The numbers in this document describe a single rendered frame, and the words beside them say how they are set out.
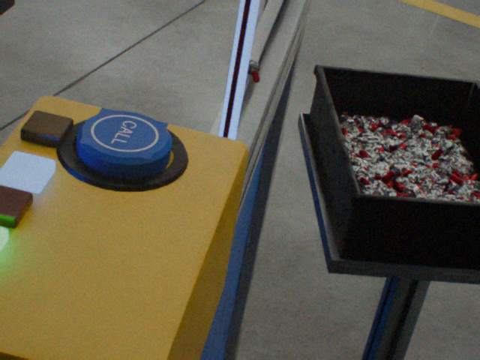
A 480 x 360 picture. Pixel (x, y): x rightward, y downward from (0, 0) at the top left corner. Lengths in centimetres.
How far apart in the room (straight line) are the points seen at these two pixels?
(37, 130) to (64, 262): 8
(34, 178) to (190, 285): 8
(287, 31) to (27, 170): 67
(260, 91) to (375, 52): 214
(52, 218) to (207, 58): 245
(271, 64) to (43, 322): 66
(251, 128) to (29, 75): 182
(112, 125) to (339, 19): 281
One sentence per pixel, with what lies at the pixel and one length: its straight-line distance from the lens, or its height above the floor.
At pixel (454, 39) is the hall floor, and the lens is 327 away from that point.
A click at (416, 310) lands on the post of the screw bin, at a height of 74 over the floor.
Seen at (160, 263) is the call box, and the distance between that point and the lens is 36.
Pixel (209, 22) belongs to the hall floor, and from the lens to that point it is 303.
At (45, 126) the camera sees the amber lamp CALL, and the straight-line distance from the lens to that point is 42.
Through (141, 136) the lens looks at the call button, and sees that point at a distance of 41.
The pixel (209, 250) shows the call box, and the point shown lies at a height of 107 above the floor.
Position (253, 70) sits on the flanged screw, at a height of 87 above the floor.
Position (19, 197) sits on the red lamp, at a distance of 37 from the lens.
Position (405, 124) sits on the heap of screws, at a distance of 96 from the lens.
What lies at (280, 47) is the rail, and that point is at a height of 86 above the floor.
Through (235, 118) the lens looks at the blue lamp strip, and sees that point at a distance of 67.
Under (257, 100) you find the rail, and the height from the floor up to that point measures 86.
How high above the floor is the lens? 130
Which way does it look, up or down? 34 degrees down
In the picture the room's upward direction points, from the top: 10 degrees clockwise
